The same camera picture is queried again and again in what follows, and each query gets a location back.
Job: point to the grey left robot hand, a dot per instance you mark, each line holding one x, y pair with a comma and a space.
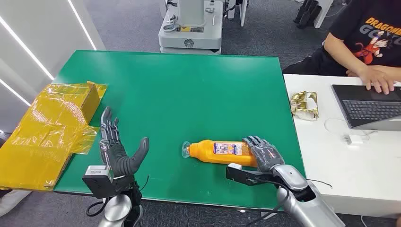
120, 156

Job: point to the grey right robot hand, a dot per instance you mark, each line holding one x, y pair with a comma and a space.
266, 155

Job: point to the orange bottle with clear cap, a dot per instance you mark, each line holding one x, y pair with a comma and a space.
206, 152

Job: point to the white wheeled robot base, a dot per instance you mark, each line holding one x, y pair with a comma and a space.
191, 31

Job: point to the person's right forearm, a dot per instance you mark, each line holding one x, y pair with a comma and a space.
343, 55

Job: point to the person's left forearm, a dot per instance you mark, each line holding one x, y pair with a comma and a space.
388, 70

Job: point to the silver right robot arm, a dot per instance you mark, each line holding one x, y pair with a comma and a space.
307, 203

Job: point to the crumpled gold foil wrapper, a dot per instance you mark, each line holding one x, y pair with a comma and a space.
304, 105

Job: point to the yellow film wrapped cardboard box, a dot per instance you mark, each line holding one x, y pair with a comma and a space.
47, 131

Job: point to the white charger adapter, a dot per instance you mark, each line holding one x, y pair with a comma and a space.
353, 139

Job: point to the dark grey laptop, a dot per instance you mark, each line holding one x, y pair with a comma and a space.
369, 109

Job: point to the person's right hand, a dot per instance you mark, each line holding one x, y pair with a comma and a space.
377, 78

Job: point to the white furniture legs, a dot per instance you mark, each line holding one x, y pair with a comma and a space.
242, 12

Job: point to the person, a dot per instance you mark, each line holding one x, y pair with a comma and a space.
366, 34

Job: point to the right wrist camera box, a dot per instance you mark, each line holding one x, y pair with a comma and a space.
241, 175

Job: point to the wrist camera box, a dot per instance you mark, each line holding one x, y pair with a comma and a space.
241, 175
97, 181

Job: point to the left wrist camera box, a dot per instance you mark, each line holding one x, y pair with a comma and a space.
97, 181

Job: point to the white wall light strip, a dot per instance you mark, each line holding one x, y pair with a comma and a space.
14, 92
26, 47
82, 25

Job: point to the white desk post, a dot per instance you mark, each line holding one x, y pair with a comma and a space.
322, 12

